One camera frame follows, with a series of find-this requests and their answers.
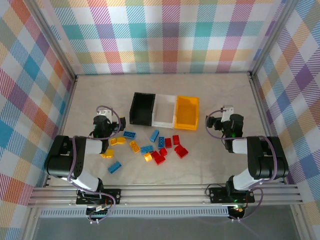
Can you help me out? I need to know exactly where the long yellow lego brick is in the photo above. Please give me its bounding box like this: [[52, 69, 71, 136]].
[[128, 140, 141, 153]]

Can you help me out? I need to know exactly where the yellow plastic bin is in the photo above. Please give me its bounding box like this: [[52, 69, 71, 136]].
[[173, 95, 200, 131]]

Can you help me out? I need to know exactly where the white plastic bin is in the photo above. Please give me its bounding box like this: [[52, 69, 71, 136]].
[[151, 93, 179, 129]]

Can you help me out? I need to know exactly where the grey slotted cable duct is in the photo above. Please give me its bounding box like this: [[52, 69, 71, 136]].
[[39, 207, 231, 219]]

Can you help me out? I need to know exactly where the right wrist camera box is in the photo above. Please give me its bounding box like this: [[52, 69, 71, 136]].
[[221, 104, 235, 123]]

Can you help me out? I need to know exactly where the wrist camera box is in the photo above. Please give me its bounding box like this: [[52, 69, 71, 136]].
[[101, 107, 114, 120], [221, 104, 235, 123]]

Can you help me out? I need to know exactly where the aluminium side rail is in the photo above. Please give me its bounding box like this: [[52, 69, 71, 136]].
[[247, 72, 288, 186], [42, 74, 79, 188]]

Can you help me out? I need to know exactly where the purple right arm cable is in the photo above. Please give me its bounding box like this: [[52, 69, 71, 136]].
[[205, 107, 279, 223]]

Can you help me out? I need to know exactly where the thin aluminium back rail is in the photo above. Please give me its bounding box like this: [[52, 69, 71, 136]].
[[75, 72, 251, 76]]

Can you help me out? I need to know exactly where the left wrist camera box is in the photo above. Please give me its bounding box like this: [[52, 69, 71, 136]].
[[101, 107, 114, 120]]

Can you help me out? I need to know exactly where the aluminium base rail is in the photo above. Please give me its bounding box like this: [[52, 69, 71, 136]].
[[26, 183, 304, 209]]

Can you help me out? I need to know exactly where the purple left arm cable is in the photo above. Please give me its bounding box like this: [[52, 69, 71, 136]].
[[66, 104, 127, 225]]

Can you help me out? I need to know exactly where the aluminium frame post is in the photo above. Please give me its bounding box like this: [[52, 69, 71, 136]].
[[249, 0, 302, 78], [23, 0, 78, 81]]

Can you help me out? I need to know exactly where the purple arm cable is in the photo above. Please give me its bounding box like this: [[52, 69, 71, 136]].
[[66, 104, 127, 225], [205, 107, 279, 223]]

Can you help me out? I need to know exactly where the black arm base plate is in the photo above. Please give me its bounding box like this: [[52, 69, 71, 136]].
[[75, 187, 123, 205], [208, 186, 256, 204]]

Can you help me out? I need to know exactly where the black controller board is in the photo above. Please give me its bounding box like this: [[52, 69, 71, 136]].
[[85, 204, 111, 222], [228, 204, 247, 220]]

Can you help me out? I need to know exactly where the black plastic bin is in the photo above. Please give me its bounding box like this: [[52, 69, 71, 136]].
[[128, 92, 156, 126]]

